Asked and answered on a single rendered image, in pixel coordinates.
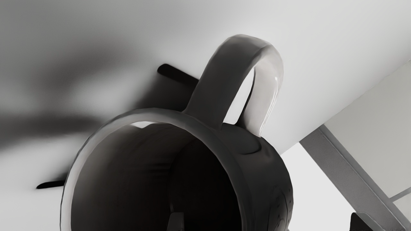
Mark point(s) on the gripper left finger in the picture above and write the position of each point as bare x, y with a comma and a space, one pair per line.
176, 223

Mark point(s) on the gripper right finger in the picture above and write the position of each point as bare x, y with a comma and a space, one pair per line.
359, 223

